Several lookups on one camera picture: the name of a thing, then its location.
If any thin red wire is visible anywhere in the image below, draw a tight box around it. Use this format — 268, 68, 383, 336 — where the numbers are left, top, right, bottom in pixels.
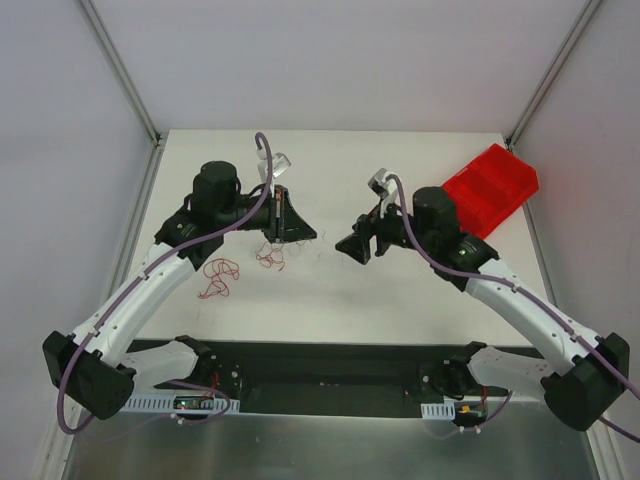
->
252, 239, 314, 271
197, 257, 240, 301

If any thin white wire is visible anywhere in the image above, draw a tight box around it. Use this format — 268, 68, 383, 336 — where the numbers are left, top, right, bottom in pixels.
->
309, 227, 331, 266

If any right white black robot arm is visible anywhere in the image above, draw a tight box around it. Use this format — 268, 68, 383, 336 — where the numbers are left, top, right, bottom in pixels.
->
335, 177, 634, 431

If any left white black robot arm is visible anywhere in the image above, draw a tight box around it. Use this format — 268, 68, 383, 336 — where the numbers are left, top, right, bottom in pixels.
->
43, 153, 317, 420

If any red plastic bin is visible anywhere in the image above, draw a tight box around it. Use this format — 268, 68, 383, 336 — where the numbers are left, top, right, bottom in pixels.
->
443, 144, 539, 239

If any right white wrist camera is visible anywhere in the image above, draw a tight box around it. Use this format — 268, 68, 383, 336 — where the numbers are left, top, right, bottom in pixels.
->
367, 168, 398, 218

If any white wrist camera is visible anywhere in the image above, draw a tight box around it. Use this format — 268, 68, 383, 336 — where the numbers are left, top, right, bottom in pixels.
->
367, 168, 398, 218
257, 150, 291, 183

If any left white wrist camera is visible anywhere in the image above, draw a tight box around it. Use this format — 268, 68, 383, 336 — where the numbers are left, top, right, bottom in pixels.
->
257, 150, 291, 183

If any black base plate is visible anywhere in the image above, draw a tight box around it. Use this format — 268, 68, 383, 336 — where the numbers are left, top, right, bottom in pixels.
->
185, 341, 503, 418

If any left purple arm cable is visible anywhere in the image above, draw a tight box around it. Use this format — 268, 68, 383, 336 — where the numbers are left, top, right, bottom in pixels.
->
55, 131, 274, 435

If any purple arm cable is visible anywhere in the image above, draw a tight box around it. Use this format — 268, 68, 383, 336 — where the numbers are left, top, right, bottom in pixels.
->
387, 172, 640, 444
55, 131, 274, 435

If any right white cable duct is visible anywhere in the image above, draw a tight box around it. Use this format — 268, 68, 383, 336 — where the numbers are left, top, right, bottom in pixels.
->
420, 399, 456, 421

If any white cable duct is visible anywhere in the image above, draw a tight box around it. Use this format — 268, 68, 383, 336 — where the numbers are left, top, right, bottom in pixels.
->
120, 393, 240, 416
420, 399, 456, 421

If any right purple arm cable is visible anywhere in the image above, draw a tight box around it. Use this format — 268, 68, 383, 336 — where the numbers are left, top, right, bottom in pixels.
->
387, 172, 640, 444

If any left white cable duct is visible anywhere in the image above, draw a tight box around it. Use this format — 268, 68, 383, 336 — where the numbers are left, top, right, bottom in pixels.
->
120, 393, 240, 416

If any left aluminium frame post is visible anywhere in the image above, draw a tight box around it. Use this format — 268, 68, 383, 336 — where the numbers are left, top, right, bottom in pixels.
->
75, 0, 162, 146

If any aluminium frame post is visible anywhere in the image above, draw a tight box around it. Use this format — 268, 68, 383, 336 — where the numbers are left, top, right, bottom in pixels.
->
75, 0, 162, 146
504, 0, 607, 151

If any right aluminium frame post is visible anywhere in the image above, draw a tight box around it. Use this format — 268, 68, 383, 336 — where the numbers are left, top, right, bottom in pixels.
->
504, 0, 607, 151

